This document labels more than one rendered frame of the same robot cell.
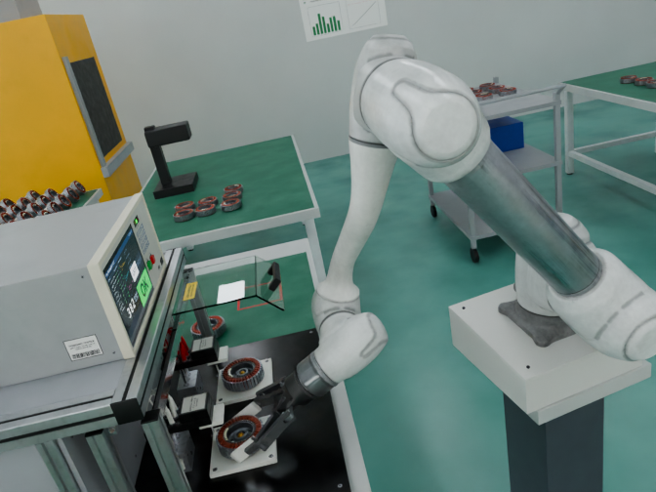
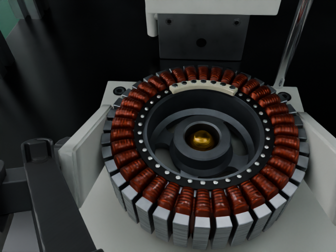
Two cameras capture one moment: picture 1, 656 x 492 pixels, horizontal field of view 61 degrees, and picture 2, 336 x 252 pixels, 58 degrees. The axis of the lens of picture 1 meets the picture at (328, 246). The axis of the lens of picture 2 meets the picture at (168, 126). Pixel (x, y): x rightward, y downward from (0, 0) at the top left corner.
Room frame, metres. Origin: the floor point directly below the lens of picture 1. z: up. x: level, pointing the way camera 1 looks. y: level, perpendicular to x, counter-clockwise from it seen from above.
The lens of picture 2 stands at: (1.01, 0.18, 0.94)
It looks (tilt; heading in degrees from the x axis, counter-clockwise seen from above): 50 degrees down; 99
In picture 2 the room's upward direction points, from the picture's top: 2 degrees counter-clockwise
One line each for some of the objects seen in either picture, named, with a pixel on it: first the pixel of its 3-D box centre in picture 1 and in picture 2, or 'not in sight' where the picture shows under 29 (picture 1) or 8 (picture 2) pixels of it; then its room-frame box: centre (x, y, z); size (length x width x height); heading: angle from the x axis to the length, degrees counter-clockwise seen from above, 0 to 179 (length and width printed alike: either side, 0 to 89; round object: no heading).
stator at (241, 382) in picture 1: (242, 374); not in sight; (1.26, 0.29, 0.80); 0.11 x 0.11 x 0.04
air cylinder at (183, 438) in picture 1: (180, 452); (202, 18); (1.01, 0.43, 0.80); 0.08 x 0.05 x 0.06; 3
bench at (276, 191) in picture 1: (234, 233); not in sight; (3.50, 0.60, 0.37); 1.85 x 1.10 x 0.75; 3
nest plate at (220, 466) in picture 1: (243, 444); (199, 167); (1.02, 0.28, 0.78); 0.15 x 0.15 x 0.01; 3
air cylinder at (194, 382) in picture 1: (190, 387); not in sight; (1.25, 0.44, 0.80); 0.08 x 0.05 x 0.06; 3
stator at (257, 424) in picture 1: (241, 436); (201, 144); (1.02, 0.28, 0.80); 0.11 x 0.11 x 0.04
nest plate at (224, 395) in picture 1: (245, 381); not in sight; (1.26, 0.29, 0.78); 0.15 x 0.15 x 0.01; 3
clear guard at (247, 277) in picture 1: (218, 292); not in sight; (1.30, 0.30, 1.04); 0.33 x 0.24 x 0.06; 93
